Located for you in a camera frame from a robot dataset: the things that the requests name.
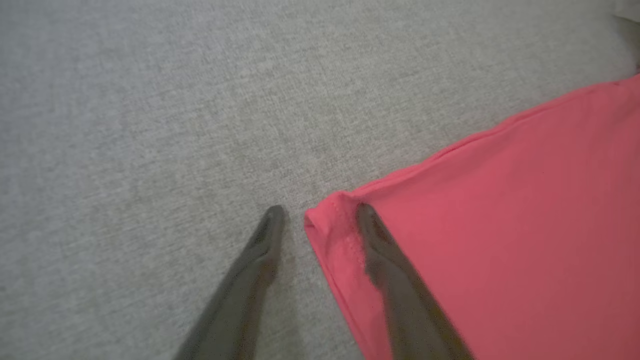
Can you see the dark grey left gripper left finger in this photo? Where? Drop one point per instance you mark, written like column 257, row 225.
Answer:
column 240, row 300

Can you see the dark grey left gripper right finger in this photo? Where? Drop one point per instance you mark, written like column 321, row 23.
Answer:
column 410, row 310

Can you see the red shorts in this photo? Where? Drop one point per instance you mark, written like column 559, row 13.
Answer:
column 525, row 225

